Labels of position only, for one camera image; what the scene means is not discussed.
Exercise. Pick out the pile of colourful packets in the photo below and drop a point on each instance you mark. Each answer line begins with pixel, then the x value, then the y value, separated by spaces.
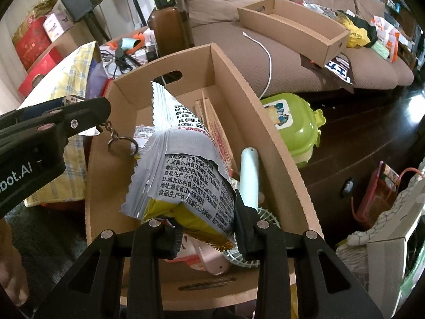
pixel 318 8

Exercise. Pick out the pink mouse-eared handheld fan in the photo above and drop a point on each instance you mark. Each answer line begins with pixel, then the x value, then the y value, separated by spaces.
pixel 209 262

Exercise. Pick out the red tote bag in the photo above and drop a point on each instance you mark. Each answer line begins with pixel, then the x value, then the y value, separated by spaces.
pixel 375 199

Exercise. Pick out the bright red gift box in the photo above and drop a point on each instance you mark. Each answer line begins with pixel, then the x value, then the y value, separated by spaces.
pixel 40 73

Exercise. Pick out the black speaker stand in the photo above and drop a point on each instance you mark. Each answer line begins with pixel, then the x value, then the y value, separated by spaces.
pixel 136 10
pixel 96 23

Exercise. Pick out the black white printed bag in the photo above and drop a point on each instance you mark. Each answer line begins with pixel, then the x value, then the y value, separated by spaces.
pixel 338 68

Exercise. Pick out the dark cluttered shelf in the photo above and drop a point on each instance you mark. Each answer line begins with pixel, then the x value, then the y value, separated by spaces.
pixel 401 13

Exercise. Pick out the person's grey trousers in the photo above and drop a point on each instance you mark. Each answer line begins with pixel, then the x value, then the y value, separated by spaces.
pixel 49 239

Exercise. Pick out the brown sofa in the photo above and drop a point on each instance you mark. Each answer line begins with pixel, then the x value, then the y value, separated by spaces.
pixel 232 50

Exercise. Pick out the dark wooden post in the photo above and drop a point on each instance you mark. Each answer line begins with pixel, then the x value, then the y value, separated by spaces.
pixel 169 30

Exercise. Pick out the white pink box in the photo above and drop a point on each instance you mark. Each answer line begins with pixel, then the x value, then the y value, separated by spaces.
pixel 56 25

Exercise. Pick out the white carton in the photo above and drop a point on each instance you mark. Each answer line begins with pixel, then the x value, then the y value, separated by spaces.
pixel 388 259

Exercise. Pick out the purple plastic bag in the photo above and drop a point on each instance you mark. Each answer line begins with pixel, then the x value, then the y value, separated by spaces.
pixel 98 76

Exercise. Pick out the light teal handheld fan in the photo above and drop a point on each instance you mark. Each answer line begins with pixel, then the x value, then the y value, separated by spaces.
pixel 249 179

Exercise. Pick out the gold snack packet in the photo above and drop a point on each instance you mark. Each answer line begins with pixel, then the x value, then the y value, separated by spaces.
pixel 186 172

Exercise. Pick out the large brown carton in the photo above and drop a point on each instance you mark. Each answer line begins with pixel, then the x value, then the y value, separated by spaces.
pixel 73 40

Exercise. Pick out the light green packet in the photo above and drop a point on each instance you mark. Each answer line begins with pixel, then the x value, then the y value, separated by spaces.
pixel 381 50

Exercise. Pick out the dark red gift box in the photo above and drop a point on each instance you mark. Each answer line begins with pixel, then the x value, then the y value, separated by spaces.
pixel 30 43

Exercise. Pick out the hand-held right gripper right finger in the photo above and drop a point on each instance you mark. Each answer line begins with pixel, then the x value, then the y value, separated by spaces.
pixel 242 236

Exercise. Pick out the teal orange toy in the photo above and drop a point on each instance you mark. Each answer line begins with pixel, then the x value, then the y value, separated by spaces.
pixel 128 44

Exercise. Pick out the white patterned cloth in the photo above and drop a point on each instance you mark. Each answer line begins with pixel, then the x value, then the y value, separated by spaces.
pixel 365 236

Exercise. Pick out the white printed packet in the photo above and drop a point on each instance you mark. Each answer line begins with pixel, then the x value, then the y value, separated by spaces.
pixel 142 136

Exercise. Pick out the brown cardboard box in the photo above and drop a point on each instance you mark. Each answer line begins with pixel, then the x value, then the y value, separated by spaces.
pixel 232 83
pixel 282 30

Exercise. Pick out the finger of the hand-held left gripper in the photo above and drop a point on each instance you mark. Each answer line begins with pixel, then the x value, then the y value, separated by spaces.
pixel 86 114
pixel 40 105

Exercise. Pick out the green children's suitcase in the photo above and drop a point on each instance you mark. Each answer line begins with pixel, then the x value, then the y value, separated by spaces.
pixel 292 129

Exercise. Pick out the small grey gadget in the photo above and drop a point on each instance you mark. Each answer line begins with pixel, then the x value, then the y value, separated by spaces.
pixel 347 186

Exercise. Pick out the yellow checked tablecloth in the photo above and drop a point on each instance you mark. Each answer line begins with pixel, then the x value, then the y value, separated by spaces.
pixel 69 83

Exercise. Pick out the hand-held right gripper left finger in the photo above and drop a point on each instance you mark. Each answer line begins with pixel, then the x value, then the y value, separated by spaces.
pixel 171 244

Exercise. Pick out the dark green cloth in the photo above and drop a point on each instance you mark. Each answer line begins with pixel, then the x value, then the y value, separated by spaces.
pixel 365 26

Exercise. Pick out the wooden chopsticks pack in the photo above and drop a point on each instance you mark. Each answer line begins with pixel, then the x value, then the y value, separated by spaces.
pixel 215 129

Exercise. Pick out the yellow plastic bag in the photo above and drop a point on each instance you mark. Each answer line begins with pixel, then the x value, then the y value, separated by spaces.
pixel 357 36

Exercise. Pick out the person's left hand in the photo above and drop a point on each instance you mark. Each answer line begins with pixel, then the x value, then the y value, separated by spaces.
pixel 11 265

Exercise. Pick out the keyring with white tag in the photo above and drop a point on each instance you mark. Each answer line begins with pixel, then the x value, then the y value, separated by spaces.
pixel 89 132

